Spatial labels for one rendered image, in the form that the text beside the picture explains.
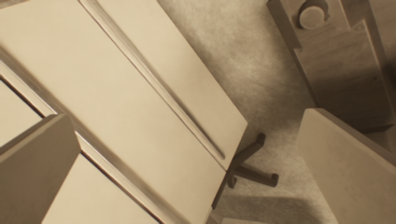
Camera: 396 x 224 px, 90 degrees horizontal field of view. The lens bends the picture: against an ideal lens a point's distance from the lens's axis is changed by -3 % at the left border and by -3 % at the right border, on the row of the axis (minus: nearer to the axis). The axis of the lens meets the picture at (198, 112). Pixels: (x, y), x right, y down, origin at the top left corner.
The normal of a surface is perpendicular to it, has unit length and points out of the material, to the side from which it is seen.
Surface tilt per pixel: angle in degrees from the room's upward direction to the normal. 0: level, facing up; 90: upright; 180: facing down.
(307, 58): 0
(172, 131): 90
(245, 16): 0
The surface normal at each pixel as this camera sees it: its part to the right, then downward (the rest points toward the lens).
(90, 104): 0.65, -0.26
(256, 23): -0.45, 0.62
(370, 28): 0.17, 0.29
